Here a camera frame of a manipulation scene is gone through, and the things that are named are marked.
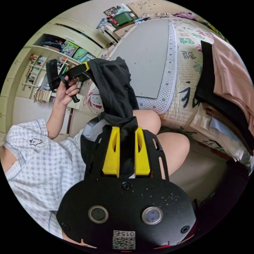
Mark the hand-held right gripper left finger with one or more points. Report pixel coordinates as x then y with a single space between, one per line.
112 152

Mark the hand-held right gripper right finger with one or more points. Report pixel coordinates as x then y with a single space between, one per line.
141 156

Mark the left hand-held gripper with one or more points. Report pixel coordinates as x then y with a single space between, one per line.
52 73

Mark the black short sleeve shirt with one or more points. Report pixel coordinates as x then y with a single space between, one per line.
113 91

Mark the person's left forearm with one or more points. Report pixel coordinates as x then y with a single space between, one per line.
54 119

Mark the person's left hand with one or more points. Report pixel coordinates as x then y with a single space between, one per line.
64 93

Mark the cream cupboard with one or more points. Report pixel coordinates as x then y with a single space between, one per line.
59 24

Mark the cream bookshelf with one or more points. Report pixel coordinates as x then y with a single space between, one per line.
35 71

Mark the white dotted mat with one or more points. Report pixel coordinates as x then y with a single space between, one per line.
158 103

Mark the green storage box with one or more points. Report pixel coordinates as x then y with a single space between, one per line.
123 18

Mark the grey folding board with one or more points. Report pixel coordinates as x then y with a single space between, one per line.
146 59

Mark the person's body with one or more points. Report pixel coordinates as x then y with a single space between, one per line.
39 168

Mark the pile of clothes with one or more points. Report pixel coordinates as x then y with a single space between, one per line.
228 75
164 14

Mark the bed with printed quilt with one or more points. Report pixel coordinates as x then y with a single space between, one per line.
188 65

